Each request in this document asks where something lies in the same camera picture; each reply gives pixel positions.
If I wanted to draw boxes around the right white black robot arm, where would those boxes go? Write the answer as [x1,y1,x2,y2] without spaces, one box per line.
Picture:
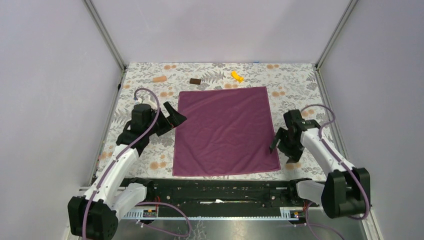
[269,109,371,220]

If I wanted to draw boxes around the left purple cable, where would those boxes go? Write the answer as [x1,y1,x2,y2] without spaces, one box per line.
[81,87,194,240]

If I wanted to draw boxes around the white slotted cable duct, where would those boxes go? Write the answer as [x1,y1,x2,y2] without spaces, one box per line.
[122,207,301,221]

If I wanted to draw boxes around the left aluminium frame post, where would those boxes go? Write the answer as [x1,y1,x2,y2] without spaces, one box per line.
[82,0,127,72]

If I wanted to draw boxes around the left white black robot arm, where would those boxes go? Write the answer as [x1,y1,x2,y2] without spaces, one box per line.
[67,102,187,240]

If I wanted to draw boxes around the purple cable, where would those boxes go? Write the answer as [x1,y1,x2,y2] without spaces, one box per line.
[81,87,194,240]
[299,104,370,240]

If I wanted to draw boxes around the purple cloth napkin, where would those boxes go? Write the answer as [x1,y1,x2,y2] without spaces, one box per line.
[172,86,281,177]

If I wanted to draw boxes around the right aluminium frame post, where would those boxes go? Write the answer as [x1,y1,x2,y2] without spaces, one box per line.
[315,0,359,70]

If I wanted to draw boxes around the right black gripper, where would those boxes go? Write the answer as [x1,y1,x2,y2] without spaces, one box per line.
[268,126,305,164]

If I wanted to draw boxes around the yellow toy piece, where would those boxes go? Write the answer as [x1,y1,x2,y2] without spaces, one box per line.
[230,71,244,83]

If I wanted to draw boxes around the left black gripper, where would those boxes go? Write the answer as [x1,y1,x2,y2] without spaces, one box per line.
[145,101,187,136]

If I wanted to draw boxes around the brown toy block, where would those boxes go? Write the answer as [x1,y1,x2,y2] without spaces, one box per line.
[189,78,202,85]

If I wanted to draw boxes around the orange toy block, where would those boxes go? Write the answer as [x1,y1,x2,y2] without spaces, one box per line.
[152,75,167,83]

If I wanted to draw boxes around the aluminium frame post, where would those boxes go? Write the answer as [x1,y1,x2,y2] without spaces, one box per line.
[82,0,127,72]
[315,0,359,70]

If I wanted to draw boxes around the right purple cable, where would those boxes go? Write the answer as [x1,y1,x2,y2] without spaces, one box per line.
[299,104,370,240]

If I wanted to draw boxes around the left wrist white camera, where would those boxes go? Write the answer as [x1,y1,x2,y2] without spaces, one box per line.
[134,94,158,110]

